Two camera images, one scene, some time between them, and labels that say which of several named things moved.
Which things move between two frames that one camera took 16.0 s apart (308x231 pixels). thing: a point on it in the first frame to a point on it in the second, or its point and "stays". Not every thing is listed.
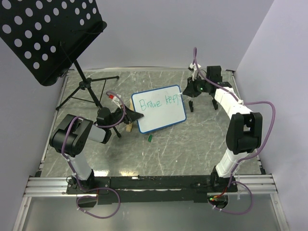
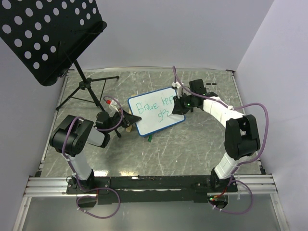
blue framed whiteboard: [161, 107] stays
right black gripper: [190, 90] to [178, 109]
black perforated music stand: [44, 36] stays
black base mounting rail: [152, 189] stays
